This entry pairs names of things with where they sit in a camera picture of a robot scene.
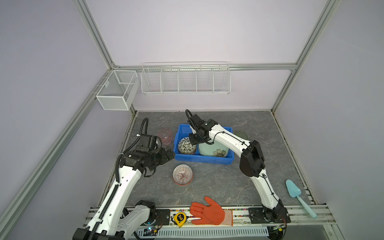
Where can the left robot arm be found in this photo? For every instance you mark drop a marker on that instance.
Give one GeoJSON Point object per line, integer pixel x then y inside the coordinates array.
{"type": "Point", "coordinates": [110, 222]}

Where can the light blue spatula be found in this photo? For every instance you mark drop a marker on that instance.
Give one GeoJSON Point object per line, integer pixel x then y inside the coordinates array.
{"type": "Point", "coordinates": [295, 192]}

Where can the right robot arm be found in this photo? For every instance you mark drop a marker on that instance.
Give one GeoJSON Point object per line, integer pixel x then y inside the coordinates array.
{"type": "Point", "coordinates": [252, 162]}

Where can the pink transparent cup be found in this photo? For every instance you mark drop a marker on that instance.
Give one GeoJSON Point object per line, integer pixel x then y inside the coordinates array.
{"type": "Point", "coordinates": [166, 136]}

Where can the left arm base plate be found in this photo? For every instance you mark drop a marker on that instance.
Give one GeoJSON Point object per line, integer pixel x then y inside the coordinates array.
{"type": "Point", "coordinates": [161, 217]}

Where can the white vented rail cover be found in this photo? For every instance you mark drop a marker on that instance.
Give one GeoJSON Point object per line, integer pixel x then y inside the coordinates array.
{"type": "Point", "coordinates": [203, 232]}

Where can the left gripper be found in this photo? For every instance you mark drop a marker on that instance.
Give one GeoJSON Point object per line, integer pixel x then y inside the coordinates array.
{"type": "Point", "coordinates": [164, 158]}

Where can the white wire wall rack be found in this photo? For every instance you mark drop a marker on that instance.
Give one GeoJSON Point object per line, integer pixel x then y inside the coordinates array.
{"type": "Point", "coordinates": [186, 78]}

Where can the purple striped bowl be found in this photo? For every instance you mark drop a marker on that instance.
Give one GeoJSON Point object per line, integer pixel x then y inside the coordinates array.
{"type": "Point", "coordinates": [182, 172]}

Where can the aluminium frame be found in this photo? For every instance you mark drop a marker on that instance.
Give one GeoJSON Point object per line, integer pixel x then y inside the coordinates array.
{"type": "Point", "coordinates": [23, 198]}

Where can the white mesh basket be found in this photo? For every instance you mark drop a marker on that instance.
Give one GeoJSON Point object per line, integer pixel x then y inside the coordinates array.
{"type": "Point", "coordinates": [119, 90]}

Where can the yellow tape measure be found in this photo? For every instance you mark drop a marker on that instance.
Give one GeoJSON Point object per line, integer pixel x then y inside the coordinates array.
{"type": "Point", "coordinates": [179, 219]}

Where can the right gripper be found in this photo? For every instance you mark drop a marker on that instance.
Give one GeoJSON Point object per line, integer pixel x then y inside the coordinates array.
{"type": "Point", "coordinates": [193, 141]}

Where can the green transparent cup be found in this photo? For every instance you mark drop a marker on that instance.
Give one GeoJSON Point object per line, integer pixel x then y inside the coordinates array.
{"type": "Point", "coordinates": [242, 135]}

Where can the red rubber glove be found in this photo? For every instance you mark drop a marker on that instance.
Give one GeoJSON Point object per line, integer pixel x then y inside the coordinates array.
{"type": "Point", "coordinates": [211, 214]}

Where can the mint green flower plate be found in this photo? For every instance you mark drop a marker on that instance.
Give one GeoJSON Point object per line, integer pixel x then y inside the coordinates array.
{"type": "Point", "coordinates": [215, 150]}

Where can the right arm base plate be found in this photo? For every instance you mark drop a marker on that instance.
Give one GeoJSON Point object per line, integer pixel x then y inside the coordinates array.
{"type": "Point", "coordinates": [261, 215]}

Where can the blue plastic bin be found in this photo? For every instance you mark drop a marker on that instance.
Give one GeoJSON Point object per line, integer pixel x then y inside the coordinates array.
{"type": "Point", "coordinates": [183, 131]}

